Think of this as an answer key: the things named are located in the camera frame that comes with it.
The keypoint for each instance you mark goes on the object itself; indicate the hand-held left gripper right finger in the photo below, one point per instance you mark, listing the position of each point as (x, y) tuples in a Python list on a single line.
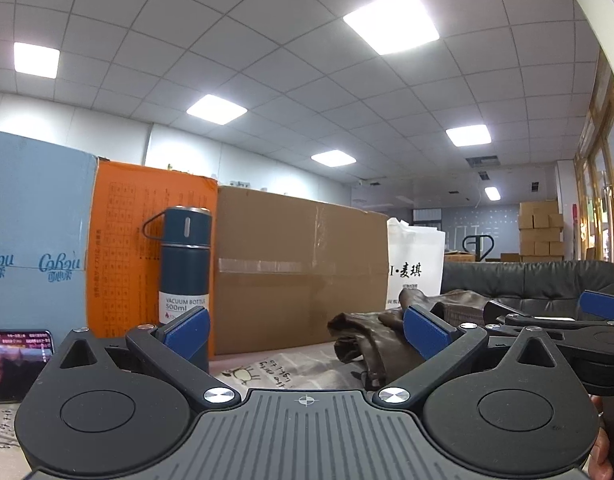
[(427, 334)]

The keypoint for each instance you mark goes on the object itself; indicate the brown leather garment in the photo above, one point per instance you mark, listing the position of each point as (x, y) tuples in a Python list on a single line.
[(382, 345)]

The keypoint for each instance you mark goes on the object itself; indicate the person's right hand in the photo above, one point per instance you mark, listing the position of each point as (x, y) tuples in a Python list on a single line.
[(599, 452)]

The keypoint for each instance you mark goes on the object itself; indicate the orange printed carton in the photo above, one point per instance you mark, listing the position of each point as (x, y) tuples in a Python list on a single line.
[(122, 245)]

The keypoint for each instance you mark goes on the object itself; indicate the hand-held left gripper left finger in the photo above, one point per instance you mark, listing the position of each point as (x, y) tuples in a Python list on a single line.
[(187, 334)]

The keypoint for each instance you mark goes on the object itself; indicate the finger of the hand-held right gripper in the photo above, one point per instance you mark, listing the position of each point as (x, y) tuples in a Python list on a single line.
[(604, 304), (527, 321)]

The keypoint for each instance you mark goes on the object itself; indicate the golden glass door frame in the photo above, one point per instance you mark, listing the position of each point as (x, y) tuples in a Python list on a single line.
[(599, 185)]

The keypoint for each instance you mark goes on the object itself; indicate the white paper bag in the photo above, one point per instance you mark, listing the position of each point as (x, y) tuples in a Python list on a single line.
[(417, 260)]

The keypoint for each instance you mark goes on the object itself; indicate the black leather sofa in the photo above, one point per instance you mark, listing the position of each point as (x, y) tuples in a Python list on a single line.
[(527, 282)]

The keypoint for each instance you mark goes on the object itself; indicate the large brown cardboard box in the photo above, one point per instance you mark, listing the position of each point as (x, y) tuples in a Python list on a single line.
[(297, 270)]

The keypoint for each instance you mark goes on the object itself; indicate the smartphone with lit screen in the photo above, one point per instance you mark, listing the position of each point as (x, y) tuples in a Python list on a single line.
[(14, 365)]

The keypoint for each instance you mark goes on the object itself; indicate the light blue carton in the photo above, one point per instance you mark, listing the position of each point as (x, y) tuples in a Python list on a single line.
[(37, 220)]

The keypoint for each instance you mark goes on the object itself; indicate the stack of cardboard boxes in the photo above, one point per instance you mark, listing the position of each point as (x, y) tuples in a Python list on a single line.
[(541, 230)]

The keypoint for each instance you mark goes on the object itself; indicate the square ceiling light panel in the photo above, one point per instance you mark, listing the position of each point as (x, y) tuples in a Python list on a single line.
[(217, 108), (333, 158), (492, 193), (35, 60), (391, 21), (468, 135)]

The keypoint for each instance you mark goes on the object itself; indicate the pallet jack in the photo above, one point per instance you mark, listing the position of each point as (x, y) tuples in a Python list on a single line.
[(479, 249)]

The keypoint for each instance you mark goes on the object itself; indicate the dark blue vacuum bottle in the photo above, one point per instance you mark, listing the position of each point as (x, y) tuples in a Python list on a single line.
[(184, 260)]

